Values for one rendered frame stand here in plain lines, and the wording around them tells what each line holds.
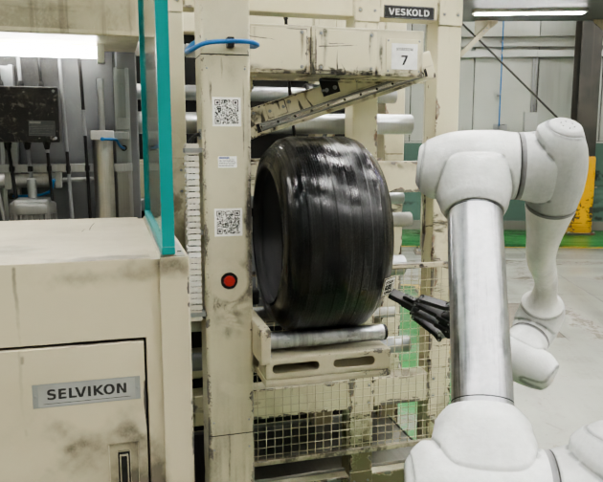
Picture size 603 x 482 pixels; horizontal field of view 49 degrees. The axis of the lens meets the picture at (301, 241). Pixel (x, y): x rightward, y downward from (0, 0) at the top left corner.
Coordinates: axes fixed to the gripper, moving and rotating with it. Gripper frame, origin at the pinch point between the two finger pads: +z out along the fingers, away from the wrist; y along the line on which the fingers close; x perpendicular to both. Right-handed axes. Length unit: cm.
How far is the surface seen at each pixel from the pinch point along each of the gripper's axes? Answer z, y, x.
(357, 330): 8.4, 14.0, -4.5
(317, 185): 28.2, -25.2, -5.4
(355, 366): 4.1, 20.8, -10.3
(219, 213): 50, -11, -16
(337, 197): 22.7, -23.5, -4.0
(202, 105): 63, -35, -9
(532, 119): 143, 326, 906
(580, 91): 92, 259, 907
